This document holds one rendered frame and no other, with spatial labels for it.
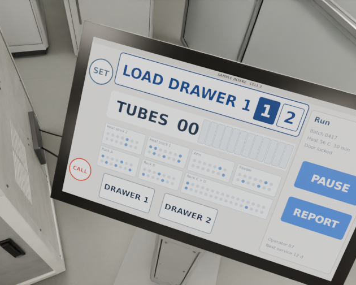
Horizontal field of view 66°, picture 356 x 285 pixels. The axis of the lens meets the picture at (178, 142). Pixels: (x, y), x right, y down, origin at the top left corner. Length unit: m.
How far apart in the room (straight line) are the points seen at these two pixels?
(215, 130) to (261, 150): 0.08
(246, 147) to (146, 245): 1.10
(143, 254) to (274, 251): 1.01
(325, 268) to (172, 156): 0.31
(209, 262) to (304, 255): 1.00
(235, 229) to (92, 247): 1.11
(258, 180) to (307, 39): 0.89
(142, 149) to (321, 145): 0.28
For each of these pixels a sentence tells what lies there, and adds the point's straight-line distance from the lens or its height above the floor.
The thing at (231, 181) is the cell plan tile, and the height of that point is 1.06.
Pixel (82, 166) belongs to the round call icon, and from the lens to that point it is 0.50.
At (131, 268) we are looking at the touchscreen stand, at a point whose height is 0.03.
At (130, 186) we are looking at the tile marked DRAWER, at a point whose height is 1.01.
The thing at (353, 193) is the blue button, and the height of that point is 1.09.
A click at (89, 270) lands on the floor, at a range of 1.50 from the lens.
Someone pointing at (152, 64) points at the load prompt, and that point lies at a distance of 0.45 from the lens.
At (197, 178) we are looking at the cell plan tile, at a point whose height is 1.05.
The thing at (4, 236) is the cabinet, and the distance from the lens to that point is 1.01.
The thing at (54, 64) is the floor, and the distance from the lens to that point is 2.45.
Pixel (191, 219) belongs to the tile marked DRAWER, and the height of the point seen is 1.00.
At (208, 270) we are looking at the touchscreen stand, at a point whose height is 0.03.
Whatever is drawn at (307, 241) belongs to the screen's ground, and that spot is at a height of 1.02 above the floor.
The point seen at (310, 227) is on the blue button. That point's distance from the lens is 0.50.
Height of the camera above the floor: 1.44
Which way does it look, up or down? 52 degrees down
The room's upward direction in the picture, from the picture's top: 11 degrees clockwise
